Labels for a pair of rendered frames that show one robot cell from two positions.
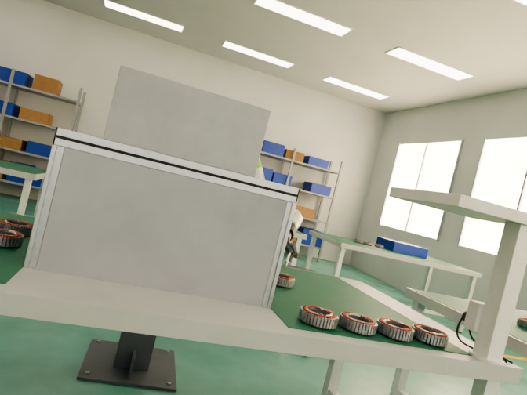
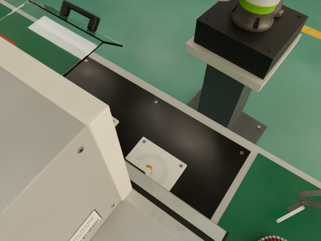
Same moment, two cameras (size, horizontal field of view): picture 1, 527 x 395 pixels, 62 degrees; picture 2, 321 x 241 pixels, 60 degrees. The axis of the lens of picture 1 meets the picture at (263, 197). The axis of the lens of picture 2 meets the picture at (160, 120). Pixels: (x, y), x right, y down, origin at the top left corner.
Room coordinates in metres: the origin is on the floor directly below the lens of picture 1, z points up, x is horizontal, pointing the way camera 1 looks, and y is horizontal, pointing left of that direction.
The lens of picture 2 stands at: (1.63, 0.03, 1.49)
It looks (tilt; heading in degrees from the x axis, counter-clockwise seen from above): 59 degrees down; 52
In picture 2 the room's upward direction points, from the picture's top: straight up
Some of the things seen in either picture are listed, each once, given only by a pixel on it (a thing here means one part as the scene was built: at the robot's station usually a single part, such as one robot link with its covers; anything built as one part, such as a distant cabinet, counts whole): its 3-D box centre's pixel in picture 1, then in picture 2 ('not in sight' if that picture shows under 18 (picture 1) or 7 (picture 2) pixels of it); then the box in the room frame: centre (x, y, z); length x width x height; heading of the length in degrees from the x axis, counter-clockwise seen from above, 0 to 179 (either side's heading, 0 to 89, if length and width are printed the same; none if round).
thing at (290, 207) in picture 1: (265, 246); not in sight; (1.45, -0.05, 0.91); 0.28 x 0.03 x 0.32; 17
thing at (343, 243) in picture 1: (386, 280); not in sight; (5.39, -1.70, 0.38); 1.90 x 0.90 x 0.75; 107
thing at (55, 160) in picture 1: (53, 202); not in sight; (1.26, 0.58, 0.91); 0.28 x 0.03 x 0.32; 17
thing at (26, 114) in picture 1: (36, 117); not in sight; (7.22, 3.90, 1.37); 0.42 x 0.40 x 0.18; 107
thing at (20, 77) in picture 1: (15, 77); not in sight; (7.09, 4.31, 1.89); 0.42 x 0.42 x 0.21; 15
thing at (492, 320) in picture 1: (451, 270); not in sight; (1.44, -0.65, 0.98); 0.37 x 0.35 x 0.46; 107
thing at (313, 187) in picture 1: (316, 189); not in sight; (8.68, -0.97, 1.37); 0.42 x 0.42 x 0.19; 18
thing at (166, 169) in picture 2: not in sight; (148, 171); (1.77, 0.27, 0.78); 0.15 x 0.15 x 0.01; 17
